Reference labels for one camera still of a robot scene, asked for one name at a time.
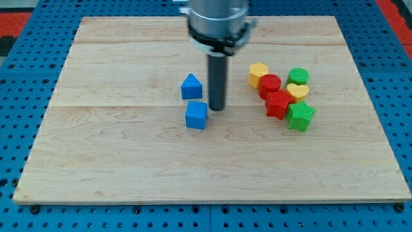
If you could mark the red star block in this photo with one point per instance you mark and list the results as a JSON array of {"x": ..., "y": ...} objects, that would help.
[{"x": 277, "y": 104}]

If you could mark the yellow heart block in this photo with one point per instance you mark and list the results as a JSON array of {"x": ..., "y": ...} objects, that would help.
[{"x": 297, "y": 92}]

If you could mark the green star block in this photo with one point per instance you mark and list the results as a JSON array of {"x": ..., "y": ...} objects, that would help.
[{"x": 299, "y": 116}]

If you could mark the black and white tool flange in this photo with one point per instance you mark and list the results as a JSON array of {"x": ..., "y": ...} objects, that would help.
[{"x": 227, "y": 46}]

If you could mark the red cylinder block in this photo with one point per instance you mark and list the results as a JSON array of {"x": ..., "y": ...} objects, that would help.
[{"x": 269, "y": 83}]

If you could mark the light wooden board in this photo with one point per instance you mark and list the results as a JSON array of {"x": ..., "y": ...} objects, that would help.
[{"x": 114, "y": 132}]

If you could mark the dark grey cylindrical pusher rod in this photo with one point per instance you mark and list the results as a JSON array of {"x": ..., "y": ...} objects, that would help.
[{"x": 217, "y": 81}]

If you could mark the blue triangle block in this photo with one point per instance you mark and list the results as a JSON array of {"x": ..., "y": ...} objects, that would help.
[{"x": 191, "y": 88}]

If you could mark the blue cube block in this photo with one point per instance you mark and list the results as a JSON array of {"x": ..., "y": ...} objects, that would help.
[{"x": 196, "y": 115}]

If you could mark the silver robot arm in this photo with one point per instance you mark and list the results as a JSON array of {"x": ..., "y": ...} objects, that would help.
[{"x": 219, "y": 28}]

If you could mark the yellow hexagon block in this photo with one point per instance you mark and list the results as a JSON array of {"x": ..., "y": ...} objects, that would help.
[{"x": 256, "y": 71}]

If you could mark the green cylinder block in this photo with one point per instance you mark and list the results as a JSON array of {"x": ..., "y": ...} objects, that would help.
[{"x": 298, "y": 76}]

